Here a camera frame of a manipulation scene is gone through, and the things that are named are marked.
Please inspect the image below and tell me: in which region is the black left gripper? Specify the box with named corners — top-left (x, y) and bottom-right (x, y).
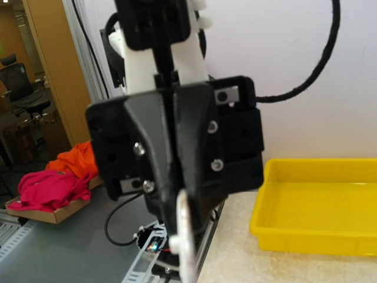
top-left (86, 76), bottom-right (264, 236)

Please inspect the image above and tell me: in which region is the white round brooch back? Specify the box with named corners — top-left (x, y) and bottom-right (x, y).
top-left (169, 190), bottom-right (197, 283)

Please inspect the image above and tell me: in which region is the orange garment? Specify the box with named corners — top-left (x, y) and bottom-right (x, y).
top-left (45, 141), bottom-right (99, 178)

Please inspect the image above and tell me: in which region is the red garment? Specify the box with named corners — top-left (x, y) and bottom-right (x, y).
top-left (9, 170), bottom-right (94, 213)

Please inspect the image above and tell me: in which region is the cardboard tray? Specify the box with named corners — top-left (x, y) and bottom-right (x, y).
top-left (6, 177), bottom-right (102, 224)

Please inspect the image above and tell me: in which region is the yellow plastic bin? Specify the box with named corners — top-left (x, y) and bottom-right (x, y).
top-left (249, 158), bottom-right (376, 256)

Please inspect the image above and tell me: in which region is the black office chair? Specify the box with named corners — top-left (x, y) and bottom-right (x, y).
top-left (1, 54), bottom-right (51, 121)

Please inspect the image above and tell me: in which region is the aluminium corner post left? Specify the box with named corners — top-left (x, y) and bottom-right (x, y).
top-left (62, 0), bottom-right (110, 103)

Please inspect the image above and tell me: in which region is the aluminium table front rail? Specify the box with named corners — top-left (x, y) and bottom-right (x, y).
top-left (0, 203), bottom-right (227, 283)

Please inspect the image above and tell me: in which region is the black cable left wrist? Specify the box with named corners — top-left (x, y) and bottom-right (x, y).
top-left (250, 0), bottom-right (342, 104)

